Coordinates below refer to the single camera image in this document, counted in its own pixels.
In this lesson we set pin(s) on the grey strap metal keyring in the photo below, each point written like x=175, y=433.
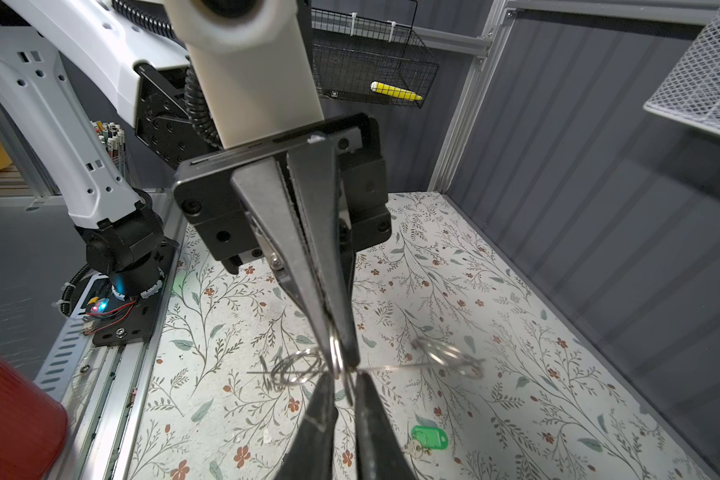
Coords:
x=305, y=366

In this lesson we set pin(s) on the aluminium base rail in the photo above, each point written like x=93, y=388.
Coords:
x=102, y=382

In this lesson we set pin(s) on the black wire wall basket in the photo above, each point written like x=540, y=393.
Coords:
x=350, y=51

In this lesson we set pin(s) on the red pencil cup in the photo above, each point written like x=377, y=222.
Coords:
x=33, y=427

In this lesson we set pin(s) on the white mesh wall basket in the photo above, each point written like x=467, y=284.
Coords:
x=690, y=94

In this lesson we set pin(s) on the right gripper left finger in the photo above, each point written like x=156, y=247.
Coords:
x=311, y=454

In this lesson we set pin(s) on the clear pencil jar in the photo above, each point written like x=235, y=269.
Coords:
x=112, y=136

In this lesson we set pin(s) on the green tag key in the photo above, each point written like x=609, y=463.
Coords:
x=423, y=441

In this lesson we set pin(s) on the yellow marker pen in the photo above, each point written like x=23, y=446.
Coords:
x=395, y=92

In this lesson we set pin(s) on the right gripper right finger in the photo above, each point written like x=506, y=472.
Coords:
x=378, y=453

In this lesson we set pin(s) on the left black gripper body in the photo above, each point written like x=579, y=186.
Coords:
x=204, y=190

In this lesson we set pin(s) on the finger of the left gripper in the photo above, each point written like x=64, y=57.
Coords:
x=315, y=179
x=261, y=189

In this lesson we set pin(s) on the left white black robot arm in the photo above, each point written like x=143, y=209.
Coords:
x=121, y=231

